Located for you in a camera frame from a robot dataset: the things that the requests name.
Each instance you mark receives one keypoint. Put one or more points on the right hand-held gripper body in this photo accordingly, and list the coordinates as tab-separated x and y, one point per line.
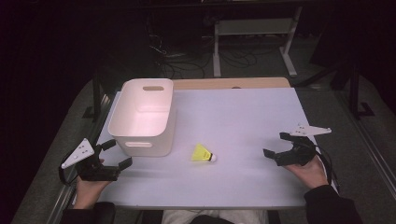
299	154

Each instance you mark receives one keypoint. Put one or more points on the black metal stand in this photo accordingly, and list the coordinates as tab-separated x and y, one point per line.
97	93
355	93

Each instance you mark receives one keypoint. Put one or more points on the white plastic storage bin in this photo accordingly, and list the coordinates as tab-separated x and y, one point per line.
141	119

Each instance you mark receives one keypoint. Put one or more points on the yellow shuttlecock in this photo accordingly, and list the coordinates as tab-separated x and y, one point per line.
201	153

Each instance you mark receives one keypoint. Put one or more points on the white metal stand frame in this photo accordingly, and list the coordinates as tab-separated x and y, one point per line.
253	27

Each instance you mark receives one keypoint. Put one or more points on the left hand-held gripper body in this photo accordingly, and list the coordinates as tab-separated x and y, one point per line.
96	172

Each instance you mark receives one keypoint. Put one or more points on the person's right hand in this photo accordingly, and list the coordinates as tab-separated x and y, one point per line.
308	175

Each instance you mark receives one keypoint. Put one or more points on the person's left hand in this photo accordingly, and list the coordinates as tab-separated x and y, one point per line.
88	191

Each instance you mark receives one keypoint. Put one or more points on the person's legs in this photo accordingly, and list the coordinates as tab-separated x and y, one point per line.
246	216

